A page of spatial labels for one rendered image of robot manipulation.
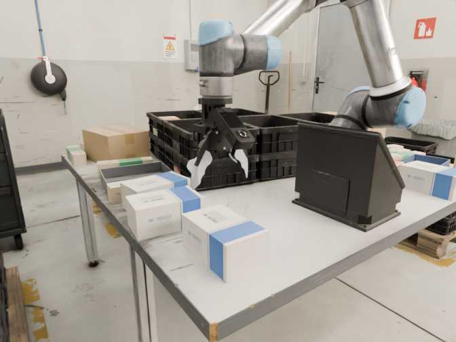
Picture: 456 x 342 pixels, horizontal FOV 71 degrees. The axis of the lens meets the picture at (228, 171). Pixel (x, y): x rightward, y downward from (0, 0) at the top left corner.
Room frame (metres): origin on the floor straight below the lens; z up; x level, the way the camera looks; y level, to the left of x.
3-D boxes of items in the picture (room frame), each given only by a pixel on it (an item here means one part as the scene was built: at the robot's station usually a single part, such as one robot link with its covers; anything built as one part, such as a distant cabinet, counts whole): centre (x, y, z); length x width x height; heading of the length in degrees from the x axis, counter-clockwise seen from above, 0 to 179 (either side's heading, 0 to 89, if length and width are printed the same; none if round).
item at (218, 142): (0.73, 0.03, 1.02); 0.09 x 0.08 x 0.12; 35
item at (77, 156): (1.63, 0.80, 0.73); 0.24 x 0.06 x 0.06; 33
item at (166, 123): (1.38, 0.09, 0.92); 0.40 x 0.30 x 0.02; 25
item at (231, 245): (0.71, 0.01, 0.75); 0.20 x 0.12 x 0.09; 35
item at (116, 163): (1.42, 0.47, 0.73); 0.24 x 0.06 x 0.06; 113
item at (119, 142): (1.66, 0.59, 0.78); 0.30 x 0.22 x 0.16; 45
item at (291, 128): (1.50, -0.19, 0.92); 0.40 x 0.30 x 0.02; 25
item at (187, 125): (1.38, 0.09, 0.87); 0.40 x 0.30 x 0.11; 25
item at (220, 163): (1.38, 0.09, 0.76); 0.40 x 0.30 x 0.12; 25
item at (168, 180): (1.03, 0.24, 0.75); 0.20 x 0.12 x 0.09; 132
